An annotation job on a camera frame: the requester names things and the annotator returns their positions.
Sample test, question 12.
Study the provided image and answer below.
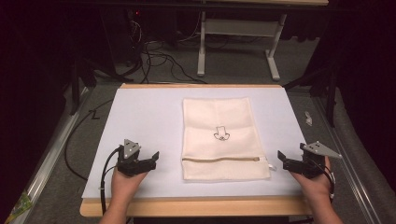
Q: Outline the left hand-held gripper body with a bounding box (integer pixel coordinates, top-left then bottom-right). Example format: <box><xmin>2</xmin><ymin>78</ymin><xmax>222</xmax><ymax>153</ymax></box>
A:
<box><xmin>116</xmin><ymin>138</ymin><xmax>143</xmax><ymax>177</ymax></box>

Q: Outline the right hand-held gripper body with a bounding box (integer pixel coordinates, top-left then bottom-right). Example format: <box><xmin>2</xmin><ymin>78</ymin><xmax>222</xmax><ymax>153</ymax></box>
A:
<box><xmin>298</xmin><ymin>140</ymin><xmax>343</xmax><ymax>180</ymax></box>

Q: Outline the person's left hand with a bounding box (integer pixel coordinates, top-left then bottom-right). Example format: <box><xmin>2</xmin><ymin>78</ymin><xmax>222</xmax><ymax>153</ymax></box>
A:
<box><xmin>110</xmin><ymin>167</ymin><xmax>149</xmax><ymax>203</ymax></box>

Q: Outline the person's right hand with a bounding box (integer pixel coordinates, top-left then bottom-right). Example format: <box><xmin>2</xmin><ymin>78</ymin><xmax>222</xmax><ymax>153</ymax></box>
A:
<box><xmin>289</xmin><ymin>156</ymin><xmax>333</xmax><ymax>203</ymax></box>

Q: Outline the white table mat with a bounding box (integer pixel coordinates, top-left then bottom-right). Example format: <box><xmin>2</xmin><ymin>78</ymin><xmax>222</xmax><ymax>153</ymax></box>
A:
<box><xmin>81</xmin><ymin>86</ymin><xmax>308</xmax><ymax>200</ymax></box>

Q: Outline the cream zippered cloth bag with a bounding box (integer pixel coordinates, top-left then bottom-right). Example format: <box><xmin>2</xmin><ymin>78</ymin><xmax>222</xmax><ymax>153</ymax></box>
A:
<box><xmin>180</xmin><ymin>96</ymin><xmax>277</xmax><ymax>182</ymax></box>

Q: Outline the black stand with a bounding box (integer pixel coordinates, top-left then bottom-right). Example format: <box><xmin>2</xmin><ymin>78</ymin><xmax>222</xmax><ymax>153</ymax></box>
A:
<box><xmin>282</xmin><ymin>62</ymin><xmax>340</xmax><ymax>129</ymax></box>
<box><xmin>68</xmin><ymin>54</ymin><xmax>127</xmax><ymax>117</ymax></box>

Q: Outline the green packet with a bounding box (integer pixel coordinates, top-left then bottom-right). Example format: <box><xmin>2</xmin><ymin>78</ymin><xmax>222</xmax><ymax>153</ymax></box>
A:
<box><xmin>4</xmin><ymin>190</ymin><xmax>34</xmax><ymax>224</ymax></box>

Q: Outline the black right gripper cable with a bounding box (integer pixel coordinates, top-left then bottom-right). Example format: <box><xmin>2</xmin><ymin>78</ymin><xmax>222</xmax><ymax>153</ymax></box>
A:
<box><xmin>314</xmin><ymin>160</ymin><xmax>336</xmax><ymax>200</ymax></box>

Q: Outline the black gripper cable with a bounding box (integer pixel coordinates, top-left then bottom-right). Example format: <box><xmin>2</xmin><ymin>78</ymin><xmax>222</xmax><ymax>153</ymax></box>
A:
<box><xmin>314</xmin><ymin>160</ymin><xmax>336</xmax><ymax>200</ymax></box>
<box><xmin>99</xmin><ymin>147</ymin><xmax>121</xmax><ymax>217</ymax></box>

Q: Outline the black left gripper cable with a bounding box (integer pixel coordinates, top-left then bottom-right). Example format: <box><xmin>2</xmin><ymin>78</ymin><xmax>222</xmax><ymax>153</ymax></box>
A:
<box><xmin>99</xmin><ymin>147</ymin><xmax>121</xmax><ymax>217</ymax></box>

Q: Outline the silver metal floor rail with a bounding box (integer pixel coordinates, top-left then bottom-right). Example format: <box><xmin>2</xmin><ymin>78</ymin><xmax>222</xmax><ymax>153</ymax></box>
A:
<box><xmin>311</xmin><ymin>92</ymin><xmax>385</xmax><ymax>224</ymax></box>
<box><xmin>6</xmin><ymin>87</ymin><xmax>92</xmax><ymax>224</ymax></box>

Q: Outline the long black floor cable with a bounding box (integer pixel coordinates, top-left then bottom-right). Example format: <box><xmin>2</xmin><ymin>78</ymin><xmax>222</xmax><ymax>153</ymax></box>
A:
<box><xmin>64</xmin><ymin>98</ymin><xmax>115</xmax><ymax>182</ymax></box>

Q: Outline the tangle of black floor cables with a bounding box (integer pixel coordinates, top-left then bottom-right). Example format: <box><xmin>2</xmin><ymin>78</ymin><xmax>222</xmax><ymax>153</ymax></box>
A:
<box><xmin>124</xmin><ymin>18</ymin><xmax>208</xmax><ymax>85</ymax></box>

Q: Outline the white metal desk frame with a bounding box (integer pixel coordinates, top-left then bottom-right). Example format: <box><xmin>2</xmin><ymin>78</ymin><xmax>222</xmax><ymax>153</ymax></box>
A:
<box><xmin>196</xmin><ymin>0</ymin><xmax>330</xmax><ymax>82</ymax></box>

